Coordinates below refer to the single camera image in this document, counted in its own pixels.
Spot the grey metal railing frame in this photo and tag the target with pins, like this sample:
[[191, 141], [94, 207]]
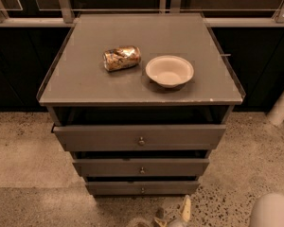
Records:
[[217, 13]]

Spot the white paper bowl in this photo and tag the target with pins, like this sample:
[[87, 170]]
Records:
[[169, 71]]

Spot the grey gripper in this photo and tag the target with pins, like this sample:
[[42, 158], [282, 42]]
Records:
[[176, 222]]

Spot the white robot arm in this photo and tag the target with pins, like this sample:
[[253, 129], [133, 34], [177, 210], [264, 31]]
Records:
[[268, 211]]

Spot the grey drawer cabinet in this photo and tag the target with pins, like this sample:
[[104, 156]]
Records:
[[78, 90]]

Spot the white pipe by wall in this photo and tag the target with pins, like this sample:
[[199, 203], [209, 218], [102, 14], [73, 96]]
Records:
[[276, 114]]

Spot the crushed golden drink can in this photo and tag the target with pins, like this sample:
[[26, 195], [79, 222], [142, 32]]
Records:
[[122, 57]]

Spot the grey drawer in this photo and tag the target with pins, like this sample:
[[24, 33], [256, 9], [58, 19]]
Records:
[[140, 167], [139, 137], [142, 188]]

